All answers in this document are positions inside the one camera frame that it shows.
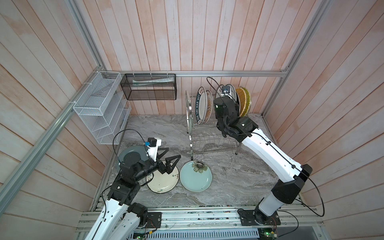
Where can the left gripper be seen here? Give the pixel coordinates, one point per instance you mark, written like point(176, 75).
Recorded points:
point(168, 168)

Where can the cream floral plate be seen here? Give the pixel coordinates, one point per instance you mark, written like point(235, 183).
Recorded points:
point(163, 183)

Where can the dark teal ceramic plate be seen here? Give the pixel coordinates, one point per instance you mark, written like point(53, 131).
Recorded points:
point(134, 157)

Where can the stainless steel dish rack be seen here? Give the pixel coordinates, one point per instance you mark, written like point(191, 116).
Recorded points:
point(206, 138)

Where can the white plate with text rim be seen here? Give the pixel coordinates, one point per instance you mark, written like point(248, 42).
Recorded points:
point(201, 105)

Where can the orange sunburst plate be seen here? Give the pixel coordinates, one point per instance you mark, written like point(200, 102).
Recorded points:
point(209, 106)
point(229, 90)

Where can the orange woven bamboo plate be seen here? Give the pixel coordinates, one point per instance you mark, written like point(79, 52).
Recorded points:
point(242, 99)

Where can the yellow green woven plate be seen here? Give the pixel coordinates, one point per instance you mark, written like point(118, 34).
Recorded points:
point(248, 102)

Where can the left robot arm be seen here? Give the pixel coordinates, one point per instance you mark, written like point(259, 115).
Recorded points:
point(121, 216)

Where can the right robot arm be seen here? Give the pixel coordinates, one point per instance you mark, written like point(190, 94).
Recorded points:
point(292, 175)

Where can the light green flower plate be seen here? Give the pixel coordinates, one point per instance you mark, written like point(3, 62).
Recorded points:
point(196, 176)

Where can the rolled paper tube in basket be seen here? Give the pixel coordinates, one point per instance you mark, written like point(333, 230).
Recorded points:
point(162, 82)

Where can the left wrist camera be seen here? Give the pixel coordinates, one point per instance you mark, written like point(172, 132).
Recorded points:
point(152, 145)

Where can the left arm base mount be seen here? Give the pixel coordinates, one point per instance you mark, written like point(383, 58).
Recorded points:
point(151, 220)

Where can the black mesh wall basket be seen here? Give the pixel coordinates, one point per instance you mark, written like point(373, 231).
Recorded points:
point(148, 93)

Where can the white wire mesh shelf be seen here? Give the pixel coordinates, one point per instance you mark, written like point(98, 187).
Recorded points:
point(103, 109)

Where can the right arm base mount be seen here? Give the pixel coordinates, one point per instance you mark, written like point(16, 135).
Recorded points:
point(257, 218)

